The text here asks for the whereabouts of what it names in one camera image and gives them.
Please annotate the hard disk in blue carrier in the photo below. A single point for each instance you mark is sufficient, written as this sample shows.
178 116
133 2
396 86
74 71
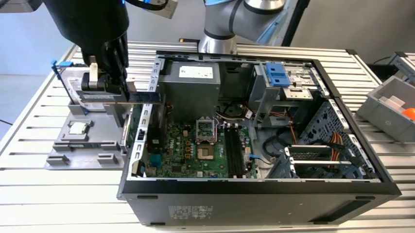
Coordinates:
73 85

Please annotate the CPU socket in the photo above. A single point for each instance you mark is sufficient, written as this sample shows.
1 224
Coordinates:
206 152

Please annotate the black metal post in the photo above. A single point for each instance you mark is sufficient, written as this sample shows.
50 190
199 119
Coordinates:
299 21

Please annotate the white block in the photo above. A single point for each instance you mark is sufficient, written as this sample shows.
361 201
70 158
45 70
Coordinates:
393 102

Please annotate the blue plastic drive latch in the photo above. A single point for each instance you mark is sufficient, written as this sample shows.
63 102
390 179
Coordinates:
275 72

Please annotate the green graphics card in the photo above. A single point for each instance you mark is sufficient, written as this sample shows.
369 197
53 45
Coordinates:
133 121

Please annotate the grey power supply unit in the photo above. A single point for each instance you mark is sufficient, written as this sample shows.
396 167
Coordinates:
191 97

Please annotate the orange ball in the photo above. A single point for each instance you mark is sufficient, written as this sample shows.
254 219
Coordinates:
409 114

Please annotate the silver CPU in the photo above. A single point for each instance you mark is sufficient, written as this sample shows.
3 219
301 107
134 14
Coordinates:
77 128

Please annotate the socket locking lever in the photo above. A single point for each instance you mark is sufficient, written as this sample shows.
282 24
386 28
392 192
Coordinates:
215 131

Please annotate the silver drive cage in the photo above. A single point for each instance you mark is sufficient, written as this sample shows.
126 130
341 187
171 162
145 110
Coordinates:
269 102

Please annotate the grey plastic bin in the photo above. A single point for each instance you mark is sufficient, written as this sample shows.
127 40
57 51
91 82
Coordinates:
382 121

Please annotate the black case fan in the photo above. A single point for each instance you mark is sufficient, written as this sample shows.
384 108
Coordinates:
155 136

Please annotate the metal disk bay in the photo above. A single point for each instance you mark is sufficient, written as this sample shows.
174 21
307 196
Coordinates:
311 150

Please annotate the grey parts rack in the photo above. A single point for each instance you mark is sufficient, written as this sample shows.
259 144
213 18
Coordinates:
87 155

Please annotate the green motherboard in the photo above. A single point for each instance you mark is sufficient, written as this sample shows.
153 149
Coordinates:
182 157

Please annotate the black open PC case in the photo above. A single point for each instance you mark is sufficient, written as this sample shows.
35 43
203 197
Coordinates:
243 206

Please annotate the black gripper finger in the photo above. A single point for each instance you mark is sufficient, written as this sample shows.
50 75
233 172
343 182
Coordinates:
107 82
122 55

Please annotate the white camera on black mount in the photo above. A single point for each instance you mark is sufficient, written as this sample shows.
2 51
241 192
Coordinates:
167 9

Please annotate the black plug with yellow tip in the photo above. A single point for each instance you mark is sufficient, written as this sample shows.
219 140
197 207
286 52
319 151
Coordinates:
189 40

